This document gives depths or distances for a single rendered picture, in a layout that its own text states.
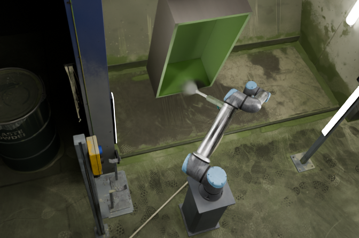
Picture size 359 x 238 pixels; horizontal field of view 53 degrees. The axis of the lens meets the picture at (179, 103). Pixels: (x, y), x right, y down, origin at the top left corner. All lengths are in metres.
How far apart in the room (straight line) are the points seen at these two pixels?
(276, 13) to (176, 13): 2.44
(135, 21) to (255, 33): 1.53
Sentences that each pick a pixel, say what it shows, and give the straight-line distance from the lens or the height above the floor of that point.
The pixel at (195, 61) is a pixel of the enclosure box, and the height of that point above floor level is 0.52.
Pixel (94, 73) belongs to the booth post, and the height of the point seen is 1.58.
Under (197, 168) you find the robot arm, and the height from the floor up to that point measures 0.89.
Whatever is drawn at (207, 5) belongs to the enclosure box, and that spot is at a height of 1.66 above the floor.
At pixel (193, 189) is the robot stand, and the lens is 2.89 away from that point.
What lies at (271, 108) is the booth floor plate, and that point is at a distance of 4.24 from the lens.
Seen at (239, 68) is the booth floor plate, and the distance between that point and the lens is 4.51.
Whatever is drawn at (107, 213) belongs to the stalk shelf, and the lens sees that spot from 2.64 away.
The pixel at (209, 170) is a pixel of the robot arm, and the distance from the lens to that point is 2.67.
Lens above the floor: 3.28
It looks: 54 degrees down
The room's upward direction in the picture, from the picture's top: 10 degrees clockwise
